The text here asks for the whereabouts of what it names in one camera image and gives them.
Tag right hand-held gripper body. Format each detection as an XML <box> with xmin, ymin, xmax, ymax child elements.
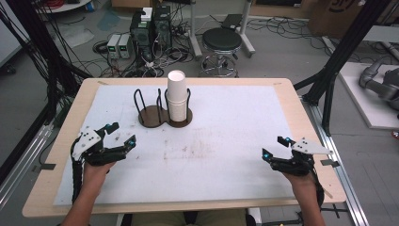
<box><xmin>270</xmin><ymin>137</ymin><xmax>334</xmax><ymax>177</ymax></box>

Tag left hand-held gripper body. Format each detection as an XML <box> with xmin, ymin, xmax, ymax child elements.
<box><xmin>71</xmin><ymin>126</ymin><xmax>129</xmax><ymax>168</ymax></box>

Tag person's right hand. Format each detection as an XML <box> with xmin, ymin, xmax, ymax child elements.
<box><xmin>281</xmin><ymin>171</ymin><xmax>318</xmax><ymax>196</ymax></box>

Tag person's left hand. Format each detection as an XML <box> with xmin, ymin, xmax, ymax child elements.
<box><xmin>81</xmin><ymin>160</ymin><xmax>117</xmax><ymax>190</ymax></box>

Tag white foam mat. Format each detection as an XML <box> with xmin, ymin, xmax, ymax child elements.
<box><xmin>53</xmin><ymin>84</ymin><xmax>296</xmax><ymax>207</ymax></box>

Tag stack of white paper cups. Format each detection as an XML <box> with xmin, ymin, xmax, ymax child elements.
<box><xmin>166</xmin><ymin>69</ymin><xmax>188</xmax><ymax>123</ymax></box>

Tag grey power supply unit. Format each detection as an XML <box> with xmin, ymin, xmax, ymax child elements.
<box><xmin>118</xmin><ymin>33</ymin><xmax>132</xmax><ymax>60</ymax></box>
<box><xmin>106</xmin><ymin>33</ymin><xmax>122</xmax><ymax>59</ymax></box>

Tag white floor board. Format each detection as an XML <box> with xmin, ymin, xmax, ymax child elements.
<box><xmin>338</xmin><ymin>61</ymin><xmax>399</xmax><ymax>130</ymax></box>

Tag person's legs in khaki pants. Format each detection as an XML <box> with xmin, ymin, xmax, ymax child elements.
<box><xmin>131</xmin><ymin>208</ymin><xmax>247</xmax><ymax>226</ymax></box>

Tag black computer tower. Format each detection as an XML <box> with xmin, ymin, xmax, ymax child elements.
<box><xmin>129</xmin><ymin>7</ymin><xmax>155</xmax><ymax>61</ymax></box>
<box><xmin>152</xmin><ymin>5</ymin><xmax>173</xmax><ymax>49</ymax></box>

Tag white stand leg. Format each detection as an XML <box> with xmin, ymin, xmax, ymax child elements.
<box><xmin>187</xmin><ymin>0</ymin><xmax>203</xmax><ymax>59</ymax></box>
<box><xmin>239</xmin><ymin>0</ymin><xmax>257</xmax><ymax>58</ymax></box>

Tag black round stool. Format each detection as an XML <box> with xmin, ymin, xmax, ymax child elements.
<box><xmin>198</xmin><ymin>26</ymin><xmax>244</xmax><ymax>79</ymax></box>

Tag cardboard box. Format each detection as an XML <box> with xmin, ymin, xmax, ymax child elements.
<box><xmin>308</xmin><ymin>0</ymin><xmax>366</xmax><ymax>40</ymax></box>

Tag aluminium rail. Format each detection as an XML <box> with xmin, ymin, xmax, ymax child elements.
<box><xmin>300</xmin><ymin>95</ymin><xmax>371</xmax><ymax>226</ymax></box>
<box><xmin>0</xmin><ymin>121</ymin><xmax>56</xmax><ymax>211</ymax></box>

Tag black cable chain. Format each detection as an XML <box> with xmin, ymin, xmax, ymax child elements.
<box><xmin>311</xmin><ymin>169</ymin><xmax>326</xmax><ymax>211</ymax></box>
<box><xmin>70</xmin><ymin>147</ymin><xmax>85</xmax><ymax>204</ymax></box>

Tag black wire cup holder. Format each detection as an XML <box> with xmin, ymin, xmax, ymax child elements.
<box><xmin>133</xmin><ymin>88</ymin><xmax>194</xmax><ymax>129</ymax></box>

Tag tangle of floor cables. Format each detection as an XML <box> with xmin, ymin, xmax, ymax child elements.
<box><xmin>92</xmin><ymin>37</ymin><xmax>201</xmax><ymax>79</ymax></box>

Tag black metal frame post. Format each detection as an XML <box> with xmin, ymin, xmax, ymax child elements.
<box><xmin>293</xmin><ymin>0</ymin><xmax>393</xmax><ymax>137</ymax></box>
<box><xmin>0</xmin><ymin>0</ymin><xmax>93</xmax><ymax>123</ymax></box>

